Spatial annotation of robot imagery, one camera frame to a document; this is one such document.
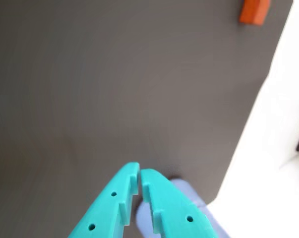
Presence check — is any dark grey textured mat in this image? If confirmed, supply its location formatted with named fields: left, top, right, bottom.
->
left=0, top=0, right=295, bottom=238

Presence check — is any orange wooden block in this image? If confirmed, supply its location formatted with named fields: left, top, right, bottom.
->
left=239, top=0, right=271, bottom=26

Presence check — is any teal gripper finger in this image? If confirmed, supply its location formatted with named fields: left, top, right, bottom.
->
left=67, top=162, right=141, bottom=238
left=140, top=169, right=216, bottom=238

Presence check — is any blue ceramic pot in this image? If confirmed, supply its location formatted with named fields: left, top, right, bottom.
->
left=135, top=178, right=231, bottom=238

